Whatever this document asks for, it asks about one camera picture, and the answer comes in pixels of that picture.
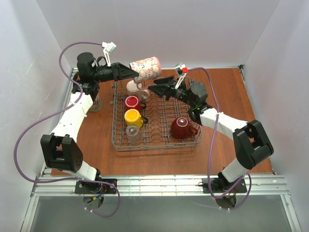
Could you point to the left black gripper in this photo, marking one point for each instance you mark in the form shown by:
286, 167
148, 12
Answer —
114, 71

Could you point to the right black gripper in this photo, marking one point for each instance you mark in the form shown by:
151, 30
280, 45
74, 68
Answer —
170, 89

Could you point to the pink patterned mug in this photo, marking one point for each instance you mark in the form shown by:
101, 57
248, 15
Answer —
148, 69

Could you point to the tall cream decorated mug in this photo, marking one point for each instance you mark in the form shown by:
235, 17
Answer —
97, 105

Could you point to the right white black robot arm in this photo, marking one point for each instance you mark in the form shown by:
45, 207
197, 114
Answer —
251, 143

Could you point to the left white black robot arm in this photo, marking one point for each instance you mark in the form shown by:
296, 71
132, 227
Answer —
59, 148

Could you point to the pale pink mug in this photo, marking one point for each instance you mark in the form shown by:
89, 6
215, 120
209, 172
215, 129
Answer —
134, 89

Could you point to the yellow mug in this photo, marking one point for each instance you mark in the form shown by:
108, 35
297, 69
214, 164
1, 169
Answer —
133, 117

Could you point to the dark red round mug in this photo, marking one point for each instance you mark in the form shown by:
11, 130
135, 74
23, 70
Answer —
181, 128

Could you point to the clear glass cup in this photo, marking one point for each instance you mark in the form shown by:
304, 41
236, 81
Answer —
134, 134

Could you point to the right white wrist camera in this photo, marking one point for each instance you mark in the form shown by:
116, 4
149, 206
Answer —
181, 71

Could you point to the grey wire dish rack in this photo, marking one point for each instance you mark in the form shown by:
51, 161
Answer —
156, 133

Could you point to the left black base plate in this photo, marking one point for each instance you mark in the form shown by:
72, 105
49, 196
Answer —
83, 187

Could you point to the aluminium frame rail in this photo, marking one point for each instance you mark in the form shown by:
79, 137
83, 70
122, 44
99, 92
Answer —
162, 185

